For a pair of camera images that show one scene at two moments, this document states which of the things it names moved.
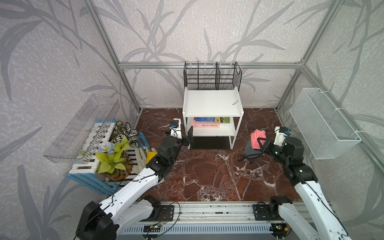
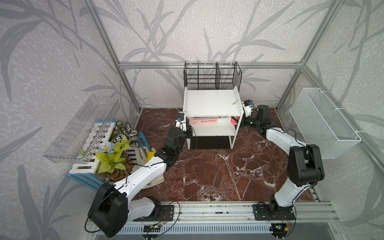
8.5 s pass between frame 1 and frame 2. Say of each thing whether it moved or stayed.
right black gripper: moved
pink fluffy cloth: moved
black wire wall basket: stayed
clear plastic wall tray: stayed
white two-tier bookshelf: stayed
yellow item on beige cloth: stayed
